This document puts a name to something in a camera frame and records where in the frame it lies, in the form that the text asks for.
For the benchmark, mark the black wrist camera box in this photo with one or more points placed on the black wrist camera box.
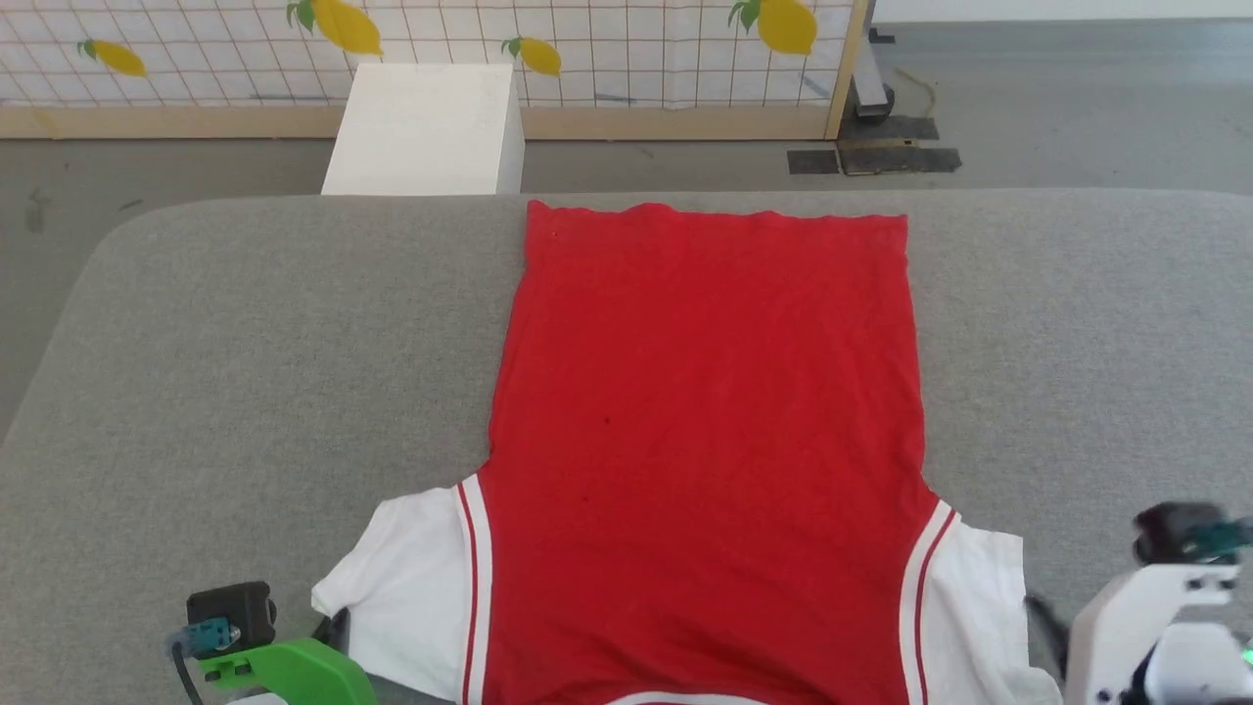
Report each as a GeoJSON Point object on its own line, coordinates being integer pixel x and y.
{"type": "Point", "coordinates": [235, 607]}
{"type": "Point", "coordinates": [1165, 534]}

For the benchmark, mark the dark floor tape patch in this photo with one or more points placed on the dark floor tape patch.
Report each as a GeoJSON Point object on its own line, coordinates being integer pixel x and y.
{"type": "Point", "coordinates": [886, 128]}

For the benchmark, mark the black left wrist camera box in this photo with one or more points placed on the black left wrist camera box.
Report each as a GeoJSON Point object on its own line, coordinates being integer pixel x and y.
{"type": "Point", "coordinates": [235, 607]}

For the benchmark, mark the small black floor tape patch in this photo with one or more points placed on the small black floor tape patch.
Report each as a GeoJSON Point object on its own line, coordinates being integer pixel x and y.
{"type": "Point", "coordinates": [812, 162]}

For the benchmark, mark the white box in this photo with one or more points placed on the white box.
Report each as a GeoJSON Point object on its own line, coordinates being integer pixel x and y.
{"type": "Point", "coordinates": [426, 127]}

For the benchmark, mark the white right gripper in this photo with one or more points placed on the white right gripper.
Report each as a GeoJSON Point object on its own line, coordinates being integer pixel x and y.
{"type": "Point", "coordinates": [1111, 646]}

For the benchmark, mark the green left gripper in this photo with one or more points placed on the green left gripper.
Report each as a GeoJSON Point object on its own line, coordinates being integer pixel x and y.
{"type": "Point", "coordinates": [303, 676]}

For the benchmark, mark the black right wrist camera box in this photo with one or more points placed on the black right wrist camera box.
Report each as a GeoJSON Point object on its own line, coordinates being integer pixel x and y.
{"type": "Point", "coordinates": [1165, 534]}

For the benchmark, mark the red jersey with white sleeves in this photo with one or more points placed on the red jersey with white sleeves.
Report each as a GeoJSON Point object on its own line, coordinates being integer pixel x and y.
{"type": "Point", "coordinates": [705, 441]}

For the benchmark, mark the long black floor tape patch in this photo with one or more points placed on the long black floor tape patch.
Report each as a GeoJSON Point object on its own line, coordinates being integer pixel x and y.
{"type": "Point", "coordinates": [901, 160]}

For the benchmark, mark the lemon print wooden frame screen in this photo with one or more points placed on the lemon print wooden frame screen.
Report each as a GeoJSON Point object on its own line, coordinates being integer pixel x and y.
{"type": "Point", "coordinates": [626, 39]}

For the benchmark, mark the grey metal stand leg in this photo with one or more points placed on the grey metal stand leg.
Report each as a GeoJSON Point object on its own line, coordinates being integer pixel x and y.
{"type": "Point", "coordinates": [869, 88]}

